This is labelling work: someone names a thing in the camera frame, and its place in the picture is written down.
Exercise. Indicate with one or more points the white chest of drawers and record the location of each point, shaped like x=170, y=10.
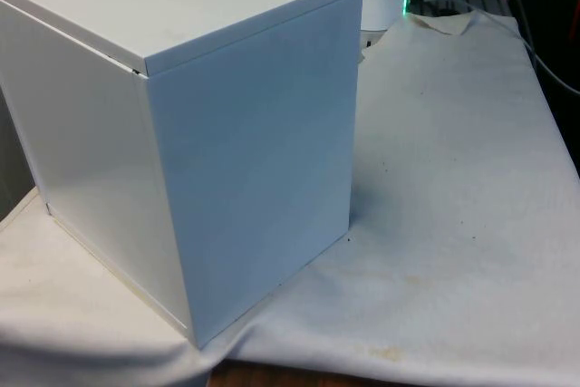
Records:
x=204, y=142

